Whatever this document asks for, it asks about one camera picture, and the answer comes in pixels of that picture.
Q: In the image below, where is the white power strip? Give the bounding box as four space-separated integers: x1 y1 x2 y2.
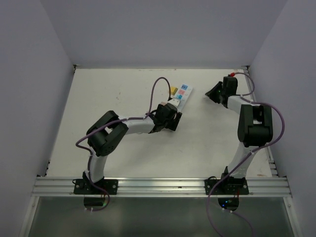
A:
174 84 194 112

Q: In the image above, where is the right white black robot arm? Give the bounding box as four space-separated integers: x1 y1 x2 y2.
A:
205 73 273 194

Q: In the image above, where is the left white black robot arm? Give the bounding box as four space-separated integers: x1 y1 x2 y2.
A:
76 103 182 194

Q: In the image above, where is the yellow plug block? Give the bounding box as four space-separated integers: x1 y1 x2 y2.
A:
170 86 178 96

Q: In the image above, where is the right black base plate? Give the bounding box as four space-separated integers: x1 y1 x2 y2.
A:
204 177 249 195

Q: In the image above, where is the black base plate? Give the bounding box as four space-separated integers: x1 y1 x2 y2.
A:
204 177 249 195
72 178 119 195

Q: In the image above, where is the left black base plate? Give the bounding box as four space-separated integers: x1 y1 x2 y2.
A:
72 178 119 195

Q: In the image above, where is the aluminium front rail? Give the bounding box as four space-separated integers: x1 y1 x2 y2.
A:
31 177 291 198

